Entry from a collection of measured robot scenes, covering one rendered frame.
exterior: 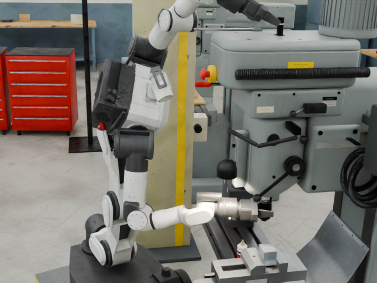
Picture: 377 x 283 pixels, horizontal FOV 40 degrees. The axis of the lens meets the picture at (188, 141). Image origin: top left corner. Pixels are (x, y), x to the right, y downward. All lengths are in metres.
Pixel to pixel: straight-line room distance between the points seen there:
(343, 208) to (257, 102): 0.73
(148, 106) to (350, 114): 0.76
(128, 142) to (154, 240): 2.09
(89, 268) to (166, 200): 1.17
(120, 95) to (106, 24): 8.76
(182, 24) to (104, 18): 8.81
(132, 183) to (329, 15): 0.93
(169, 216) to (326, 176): 0.60
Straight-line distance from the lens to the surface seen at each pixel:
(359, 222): 2.13
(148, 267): 2.83
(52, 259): 4.03
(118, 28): 10.77
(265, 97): 1.70
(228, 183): 2.40
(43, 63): 6.29
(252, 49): 1.64
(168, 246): 4.03
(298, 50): 1.70
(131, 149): 1.95
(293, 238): 4.33
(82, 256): 2.95
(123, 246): 2.66
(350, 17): 1.81
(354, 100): 1.85
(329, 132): 1.84
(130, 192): 2.00
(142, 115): 2.01
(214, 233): 2.36
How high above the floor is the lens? 2.14
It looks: 20 degrees down
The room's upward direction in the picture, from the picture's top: 2 degrees clockwise
